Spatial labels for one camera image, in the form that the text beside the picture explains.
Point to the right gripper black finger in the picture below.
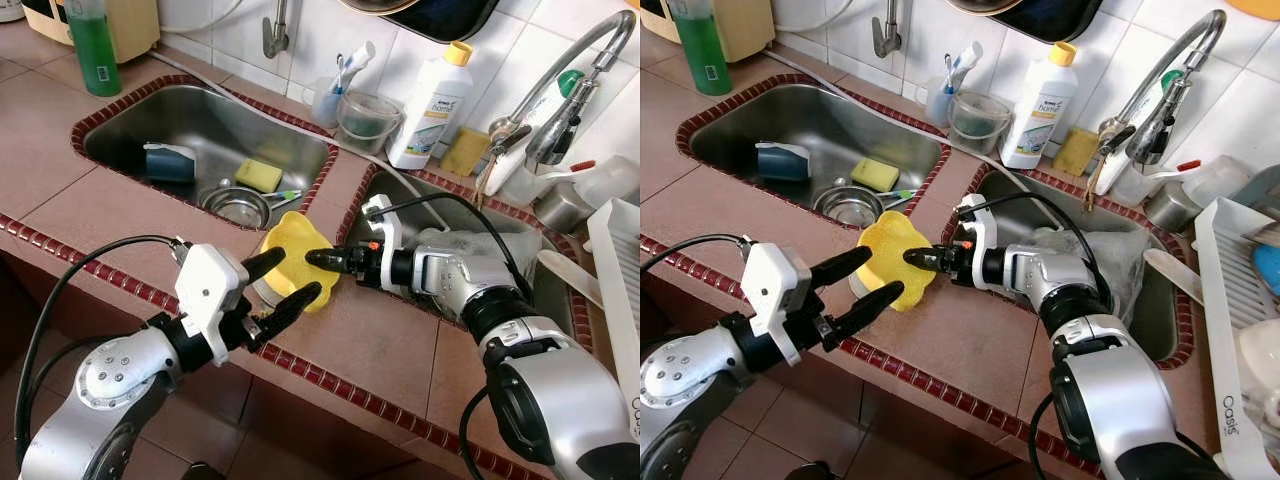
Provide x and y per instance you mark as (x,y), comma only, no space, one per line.
(928,261)
(328,261)

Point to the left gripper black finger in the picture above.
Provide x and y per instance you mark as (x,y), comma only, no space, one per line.
(840,265)
(265,265)
(292,307)
(868,305)

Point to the yellow plastic bowl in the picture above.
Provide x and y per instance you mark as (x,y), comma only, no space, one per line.
(295,250)
(890,255)

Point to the round steel bowl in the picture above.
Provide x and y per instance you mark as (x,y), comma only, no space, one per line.
(235,208)
(848,208)

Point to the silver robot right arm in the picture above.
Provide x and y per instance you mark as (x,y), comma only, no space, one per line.
(560,400)
(1120,400)

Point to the steel kitchen faucet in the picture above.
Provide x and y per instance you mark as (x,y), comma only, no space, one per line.
(1155,140)
(555,140)

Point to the green white toothbrush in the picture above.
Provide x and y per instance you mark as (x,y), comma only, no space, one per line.
(903,194)
(290,194)

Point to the clear plastic bag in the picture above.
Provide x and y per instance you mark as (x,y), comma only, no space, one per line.
(1125,265)
(455,240)

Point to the yellow green dish sponge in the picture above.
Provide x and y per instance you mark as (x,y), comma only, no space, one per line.
(258,175)
(875,175)

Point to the blue white container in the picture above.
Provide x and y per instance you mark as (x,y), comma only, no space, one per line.
(783,165)
(170,165)

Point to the clear plastic bucket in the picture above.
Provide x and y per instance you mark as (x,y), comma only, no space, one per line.
(978,125)
(368,125)

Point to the steel sink basin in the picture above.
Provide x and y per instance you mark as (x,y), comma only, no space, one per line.
(810,125)
(1160,320)
(200,125)
(555,310)

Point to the dark yellow sponge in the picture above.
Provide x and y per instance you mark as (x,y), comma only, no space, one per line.
(1075,150)
(465,150)

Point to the clear toothbrush cup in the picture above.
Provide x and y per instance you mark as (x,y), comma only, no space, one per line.
(328,108)
(940,108)

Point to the white detergent bottle yellow cap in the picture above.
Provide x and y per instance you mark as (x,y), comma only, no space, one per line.
(1040,115)
(430,115)

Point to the blue toothbrush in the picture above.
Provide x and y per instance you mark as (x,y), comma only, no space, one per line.
(951,80)
(341,80)

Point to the beige rice paddle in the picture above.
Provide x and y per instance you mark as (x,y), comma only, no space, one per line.
(1170,272)
(565,272)

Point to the steel cup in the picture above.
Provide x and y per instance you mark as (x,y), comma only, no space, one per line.
(560,208)
(1170,208)

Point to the white dish rack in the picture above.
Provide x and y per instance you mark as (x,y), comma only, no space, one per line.
(615,300)
(1225,330)

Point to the white toothpaste tube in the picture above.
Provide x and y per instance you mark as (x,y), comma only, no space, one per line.
(970,60)
(360,60)

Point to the white red-tipped utensil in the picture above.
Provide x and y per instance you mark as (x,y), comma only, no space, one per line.
(585,165)
(1190,165)

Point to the clear plastic jug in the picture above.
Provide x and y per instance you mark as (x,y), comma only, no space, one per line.
(1215,180)
(610,180)

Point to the beige countertop appliance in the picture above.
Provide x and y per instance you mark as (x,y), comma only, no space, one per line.
(140,30)
(755,30)

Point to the green dish soap bottle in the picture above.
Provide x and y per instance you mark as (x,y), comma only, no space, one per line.
(93,55)
(700,55)

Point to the hanging steel wok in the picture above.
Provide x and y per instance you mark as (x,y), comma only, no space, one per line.
(985,5)
(375,5)

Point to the black frying pan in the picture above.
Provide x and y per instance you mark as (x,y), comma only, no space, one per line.
(455,18)
(1060,18)

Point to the steel plate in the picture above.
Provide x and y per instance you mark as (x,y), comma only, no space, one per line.
(1262,235)

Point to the blue bowl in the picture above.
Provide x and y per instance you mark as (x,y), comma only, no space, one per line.
(1268,270)

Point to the white teacup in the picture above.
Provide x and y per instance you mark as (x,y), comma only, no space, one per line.
(1260,350)

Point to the orange hanging board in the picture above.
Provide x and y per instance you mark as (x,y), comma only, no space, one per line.
(1255,8)

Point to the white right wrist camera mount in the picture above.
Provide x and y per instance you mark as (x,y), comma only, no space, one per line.
(380,225)
(975,225)

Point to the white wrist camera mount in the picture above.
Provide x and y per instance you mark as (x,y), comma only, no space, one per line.
(775,290)
(975,225)
(210,290)
(380,225)

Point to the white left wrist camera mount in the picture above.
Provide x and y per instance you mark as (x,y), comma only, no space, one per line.
(210,290)
(775,290)

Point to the steel wall tap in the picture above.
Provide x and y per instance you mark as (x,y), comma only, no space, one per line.
(885,42)
(275,42)

